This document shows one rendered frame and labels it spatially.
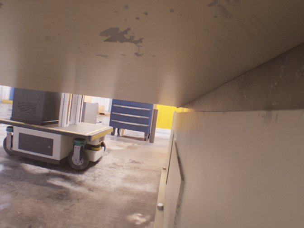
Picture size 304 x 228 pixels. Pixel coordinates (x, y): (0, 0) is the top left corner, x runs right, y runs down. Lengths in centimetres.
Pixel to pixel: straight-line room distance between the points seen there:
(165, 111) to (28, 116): 311
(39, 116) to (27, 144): 24
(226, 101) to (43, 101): 148
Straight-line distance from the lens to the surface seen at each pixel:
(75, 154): 144
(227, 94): 16
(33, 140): 154
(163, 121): 408
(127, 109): 304
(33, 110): 162
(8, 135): 181
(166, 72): 16
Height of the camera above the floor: 56
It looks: 1 degrees down
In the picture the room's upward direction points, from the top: 8 degrees clockwise
